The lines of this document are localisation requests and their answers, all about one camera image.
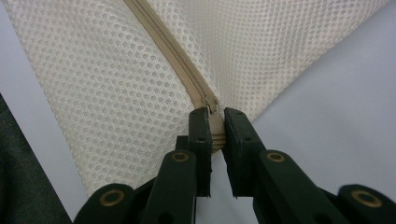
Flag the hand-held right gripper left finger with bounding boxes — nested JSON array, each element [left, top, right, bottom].
[[175, 106, 214, 198]]

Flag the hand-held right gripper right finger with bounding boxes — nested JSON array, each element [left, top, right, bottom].
[[221, 106, 266, 199]]

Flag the cream mesh laundry bag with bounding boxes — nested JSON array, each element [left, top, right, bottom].
[[1, 0, 391, 198]]

